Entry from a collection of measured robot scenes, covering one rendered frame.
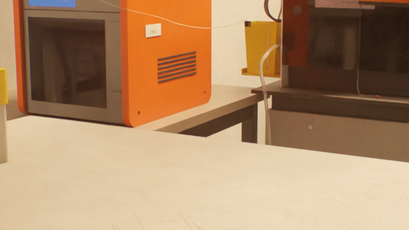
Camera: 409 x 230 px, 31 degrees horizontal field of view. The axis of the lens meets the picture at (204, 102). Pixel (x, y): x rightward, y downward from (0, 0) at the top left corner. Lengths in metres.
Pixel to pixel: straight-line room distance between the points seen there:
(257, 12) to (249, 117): 1.23
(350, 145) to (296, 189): 1.46
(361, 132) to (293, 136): 0.21
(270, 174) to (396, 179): 0.12
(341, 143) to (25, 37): 0.92
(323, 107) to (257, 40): 0.31
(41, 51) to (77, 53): 0.12
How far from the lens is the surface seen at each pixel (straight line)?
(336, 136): 2.15
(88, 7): 1.86
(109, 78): 1.84
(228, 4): 3.59
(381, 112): 2.12
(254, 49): 2.31
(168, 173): 0.74
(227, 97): 2.25
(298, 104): 2.19
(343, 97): 2.12
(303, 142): 2.19
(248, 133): 2.39
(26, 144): 0.88
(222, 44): 3.62
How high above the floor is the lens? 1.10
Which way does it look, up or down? 10 degrees down
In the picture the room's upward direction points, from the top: straight up
